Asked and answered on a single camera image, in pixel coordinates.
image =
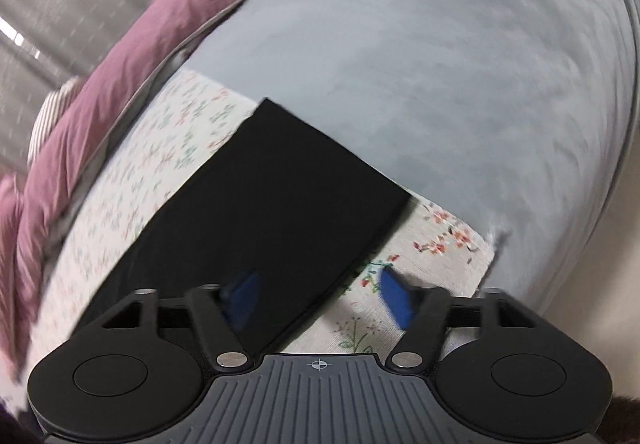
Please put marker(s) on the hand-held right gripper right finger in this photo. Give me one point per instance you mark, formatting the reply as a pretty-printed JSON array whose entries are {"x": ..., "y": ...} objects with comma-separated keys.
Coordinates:
[{"x": 397, "y": 299}]

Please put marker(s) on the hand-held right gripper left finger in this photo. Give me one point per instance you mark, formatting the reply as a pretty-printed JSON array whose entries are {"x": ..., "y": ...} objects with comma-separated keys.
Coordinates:
[{"x": 246, "y": 298}]

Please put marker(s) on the black pants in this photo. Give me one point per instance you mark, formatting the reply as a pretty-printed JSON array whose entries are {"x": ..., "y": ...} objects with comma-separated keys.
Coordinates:
[{"x": 260, "y": 204}]

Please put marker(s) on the floral blanket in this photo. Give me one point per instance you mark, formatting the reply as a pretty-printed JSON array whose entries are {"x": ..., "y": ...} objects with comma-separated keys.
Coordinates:
[{"x": 165, "y": 149}]

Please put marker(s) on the grey bed sheet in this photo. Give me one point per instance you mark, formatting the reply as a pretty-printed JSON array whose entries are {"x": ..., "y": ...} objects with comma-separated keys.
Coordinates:
[{"x": 450, "y": 74}]

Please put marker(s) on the pink duvet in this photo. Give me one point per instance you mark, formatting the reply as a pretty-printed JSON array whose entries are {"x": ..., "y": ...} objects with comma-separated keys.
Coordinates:
[{"x": 125, "y": 74}]

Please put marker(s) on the striped pillow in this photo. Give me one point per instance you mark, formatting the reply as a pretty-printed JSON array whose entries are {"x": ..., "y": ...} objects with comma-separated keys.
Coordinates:
[{"x": 50, "y": 119}]

